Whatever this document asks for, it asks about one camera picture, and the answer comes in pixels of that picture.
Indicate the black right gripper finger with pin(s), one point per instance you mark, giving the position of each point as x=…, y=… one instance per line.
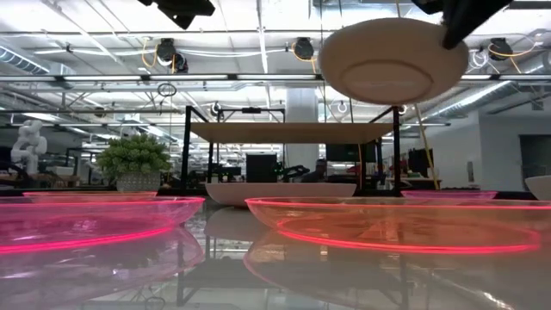
x=465, y=17
x=430, y=5

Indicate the pink transparent plastic plate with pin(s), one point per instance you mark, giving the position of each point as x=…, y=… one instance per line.
x=447, y=194
x=86, y=219

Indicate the orange transparent plastic plate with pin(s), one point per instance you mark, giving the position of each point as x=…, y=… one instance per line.
x=387, y=224
x=86, y=194

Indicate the black background robot arm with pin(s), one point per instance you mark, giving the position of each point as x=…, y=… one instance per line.
x=295, y=171

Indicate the wooden shelf board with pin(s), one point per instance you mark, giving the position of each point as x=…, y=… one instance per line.
x=288, y=132

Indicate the long ceiling light strip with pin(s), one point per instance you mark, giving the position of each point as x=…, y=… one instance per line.
x=189, y=77

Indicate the green artificial plant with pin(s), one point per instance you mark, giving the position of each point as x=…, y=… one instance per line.
x=133, y=157

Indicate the dark grey door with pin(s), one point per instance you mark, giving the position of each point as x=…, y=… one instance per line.
x=536, y=159

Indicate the black wide monitor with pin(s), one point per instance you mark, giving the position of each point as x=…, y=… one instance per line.
x=344, y=153

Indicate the black computer monitor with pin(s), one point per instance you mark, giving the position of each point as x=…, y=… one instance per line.
x=261, y=168

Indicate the grey patterned plant pot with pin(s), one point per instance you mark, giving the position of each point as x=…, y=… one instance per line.
x=138, y=181

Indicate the person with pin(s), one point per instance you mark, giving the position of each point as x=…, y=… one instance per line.
x=319, y=170

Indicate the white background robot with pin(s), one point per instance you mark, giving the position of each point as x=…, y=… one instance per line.
x=30, y=146

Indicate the silver ventilation duct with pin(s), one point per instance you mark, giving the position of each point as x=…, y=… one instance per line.
x=482, y=99

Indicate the black frame wooden shelf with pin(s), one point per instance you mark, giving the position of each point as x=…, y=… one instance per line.
x=185, y=163

